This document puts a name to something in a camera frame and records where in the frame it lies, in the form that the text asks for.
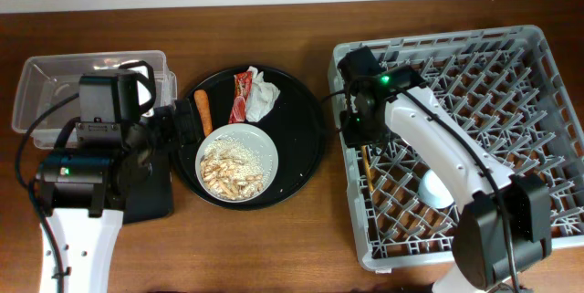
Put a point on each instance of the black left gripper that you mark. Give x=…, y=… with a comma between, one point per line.
x=167, y=116

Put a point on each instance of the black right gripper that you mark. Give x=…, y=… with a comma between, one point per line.
x=351, y=135

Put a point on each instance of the wooden chopstick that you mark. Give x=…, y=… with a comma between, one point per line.
x=366, y=166

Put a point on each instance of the orange carrot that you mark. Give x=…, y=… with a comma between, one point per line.
x=203, y=106

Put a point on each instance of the grey plate with food scraps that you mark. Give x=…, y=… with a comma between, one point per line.
x=236, y=163

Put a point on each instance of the red snack wrapper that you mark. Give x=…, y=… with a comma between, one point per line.
x=243, y=85

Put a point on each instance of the white tissue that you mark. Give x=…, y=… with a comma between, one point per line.
x=262, y=97

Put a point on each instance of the light blue cup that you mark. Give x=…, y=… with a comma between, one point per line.
x=433, y=192

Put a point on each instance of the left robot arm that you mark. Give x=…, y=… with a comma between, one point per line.
x=111, y=161

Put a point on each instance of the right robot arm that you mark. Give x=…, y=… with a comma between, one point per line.
x=504, y=225

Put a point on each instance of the grey dishwasher rack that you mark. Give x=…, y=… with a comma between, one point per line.
x=503, y=87

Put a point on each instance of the round black tray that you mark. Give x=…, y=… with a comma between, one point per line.
x=297, y=128

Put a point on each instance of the black rectangular bin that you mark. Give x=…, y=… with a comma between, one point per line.
x=151, y=199

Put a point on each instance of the clear plastic bin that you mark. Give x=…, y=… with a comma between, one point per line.
x=47, y=80

